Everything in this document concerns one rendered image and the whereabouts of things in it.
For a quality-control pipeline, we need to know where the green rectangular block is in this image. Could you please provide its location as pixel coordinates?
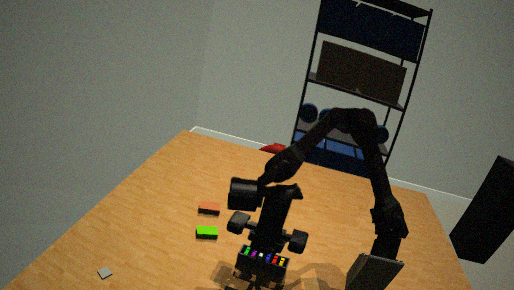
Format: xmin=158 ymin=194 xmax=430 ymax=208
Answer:
xmin=197 ymin=225 xmax=218 ymax=238

